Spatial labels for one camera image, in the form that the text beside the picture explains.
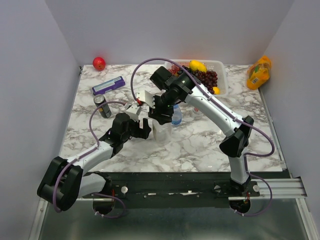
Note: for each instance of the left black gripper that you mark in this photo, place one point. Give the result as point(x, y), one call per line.
point(141, 133)

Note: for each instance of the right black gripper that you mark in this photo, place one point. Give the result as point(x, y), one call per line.
point(155, 113)

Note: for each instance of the blue small water bottle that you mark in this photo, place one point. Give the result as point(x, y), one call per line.
point(177, 115)

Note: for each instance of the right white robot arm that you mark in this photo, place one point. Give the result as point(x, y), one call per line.
point(235, 128)

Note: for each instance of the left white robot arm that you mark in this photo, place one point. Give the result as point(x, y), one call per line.
point(67, 179)

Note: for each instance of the black grape bunch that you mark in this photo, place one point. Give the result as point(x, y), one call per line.
point(181, 71)

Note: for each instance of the purple rectangular box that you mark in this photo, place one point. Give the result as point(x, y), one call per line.
point(108, 86)

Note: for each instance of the black drink can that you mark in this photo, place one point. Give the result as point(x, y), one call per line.
point(103, 107)

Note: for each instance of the dark red grape bunch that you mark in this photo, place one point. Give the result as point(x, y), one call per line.
point(209, 79)

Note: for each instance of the yellow lemon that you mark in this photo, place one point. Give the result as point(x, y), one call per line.
point(197, 66)

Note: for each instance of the red apple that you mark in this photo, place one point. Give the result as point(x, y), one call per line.
point(99, 63)

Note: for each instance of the white plastic fruit basket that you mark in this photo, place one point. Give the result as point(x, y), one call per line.
point(213, 65)

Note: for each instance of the orange snack bag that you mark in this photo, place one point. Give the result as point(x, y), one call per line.
point(259, 73)

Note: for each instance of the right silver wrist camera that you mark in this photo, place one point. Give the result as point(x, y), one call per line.
point(144, 97)

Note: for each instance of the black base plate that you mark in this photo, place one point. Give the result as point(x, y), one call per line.
point(161, 190)

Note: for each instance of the aluminium rail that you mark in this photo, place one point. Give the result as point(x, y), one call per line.
point(282, 188)

